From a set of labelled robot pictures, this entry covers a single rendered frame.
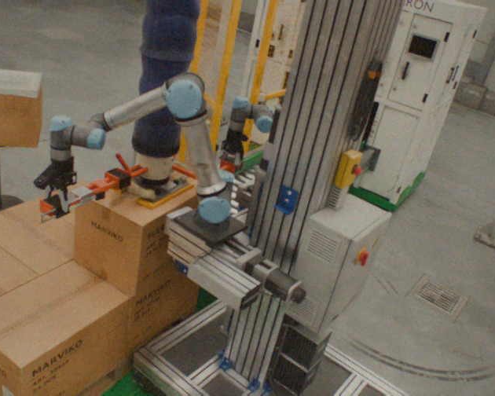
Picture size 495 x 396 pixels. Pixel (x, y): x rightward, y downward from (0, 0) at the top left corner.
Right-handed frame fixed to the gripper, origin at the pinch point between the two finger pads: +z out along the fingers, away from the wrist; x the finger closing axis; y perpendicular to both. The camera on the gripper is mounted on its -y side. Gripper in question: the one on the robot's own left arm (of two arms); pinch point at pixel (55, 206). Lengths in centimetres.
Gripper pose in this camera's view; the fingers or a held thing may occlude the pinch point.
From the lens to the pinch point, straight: 199.6
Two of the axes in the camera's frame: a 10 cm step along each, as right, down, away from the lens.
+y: 4.9, -3.3, 8.0
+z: -1.9, 8.6, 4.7
